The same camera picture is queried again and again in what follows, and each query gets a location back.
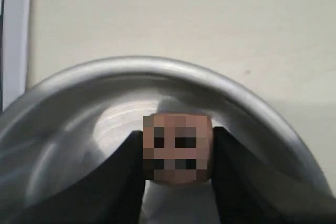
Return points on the wooden die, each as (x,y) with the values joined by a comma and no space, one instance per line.
(177,148)

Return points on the round steel bowl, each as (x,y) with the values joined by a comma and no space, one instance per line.
(65,127)

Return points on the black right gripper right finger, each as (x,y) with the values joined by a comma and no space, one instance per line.
(250,191)

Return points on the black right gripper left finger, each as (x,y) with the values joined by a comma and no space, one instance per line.
(112,193)

